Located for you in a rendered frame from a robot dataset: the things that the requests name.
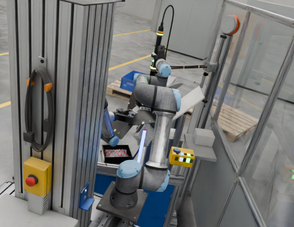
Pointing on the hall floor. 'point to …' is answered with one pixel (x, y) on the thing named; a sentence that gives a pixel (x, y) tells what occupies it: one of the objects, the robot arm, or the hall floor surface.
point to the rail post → (172, 206)
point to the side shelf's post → (186, 187)
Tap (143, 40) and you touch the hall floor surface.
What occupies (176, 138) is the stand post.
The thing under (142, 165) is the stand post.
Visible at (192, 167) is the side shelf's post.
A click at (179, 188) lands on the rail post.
